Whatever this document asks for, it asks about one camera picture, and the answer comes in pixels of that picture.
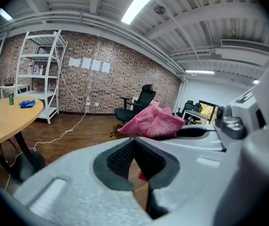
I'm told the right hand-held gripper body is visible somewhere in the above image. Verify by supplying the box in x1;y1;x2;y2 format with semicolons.
213;89;268;140

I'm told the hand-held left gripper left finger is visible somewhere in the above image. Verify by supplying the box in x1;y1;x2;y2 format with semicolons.
14;137;153;226

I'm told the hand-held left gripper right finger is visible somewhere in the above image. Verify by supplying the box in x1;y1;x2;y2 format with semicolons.
135;137;230;220

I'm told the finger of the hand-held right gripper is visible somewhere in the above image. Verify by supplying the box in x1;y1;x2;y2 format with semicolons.
183;124;216;131
157;128;227;152

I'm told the pink cloth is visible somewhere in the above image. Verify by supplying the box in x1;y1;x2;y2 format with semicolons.
117;99;186;138

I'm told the green-label sauce bottle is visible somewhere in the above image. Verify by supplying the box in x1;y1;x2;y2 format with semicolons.
8;86;15;105

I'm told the white desk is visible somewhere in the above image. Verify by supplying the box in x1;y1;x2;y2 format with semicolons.
130;97;140;110
183;109;212;126

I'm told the window with greenery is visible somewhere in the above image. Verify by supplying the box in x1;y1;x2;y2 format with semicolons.
199;100;220;124

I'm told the white ceiling air conditioner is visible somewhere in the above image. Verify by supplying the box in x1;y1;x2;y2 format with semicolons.
215;39;269;67

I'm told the blue cloth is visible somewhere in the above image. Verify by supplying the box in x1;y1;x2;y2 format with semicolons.
18;99;36;109

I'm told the white metal shelf rack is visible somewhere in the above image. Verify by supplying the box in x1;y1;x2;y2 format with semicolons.
15;29;68;125

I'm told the small white side table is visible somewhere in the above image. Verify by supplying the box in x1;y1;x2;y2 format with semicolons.
0;83;29;99

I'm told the round ceiling fixture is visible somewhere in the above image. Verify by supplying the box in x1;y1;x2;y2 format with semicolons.
153;5;167;15

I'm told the row of assorted plastic bottles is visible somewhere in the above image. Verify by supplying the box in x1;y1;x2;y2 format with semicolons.
27;64;45;76

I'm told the black table pedestal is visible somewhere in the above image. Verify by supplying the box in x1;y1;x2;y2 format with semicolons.
0;130;47;183

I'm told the white floor extension cable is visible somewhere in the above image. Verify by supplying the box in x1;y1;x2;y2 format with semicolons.
4;105;90;190

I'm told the white hanging wall cable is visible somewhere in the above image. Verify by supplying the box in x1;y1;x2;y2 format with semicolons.
54;31;88;105

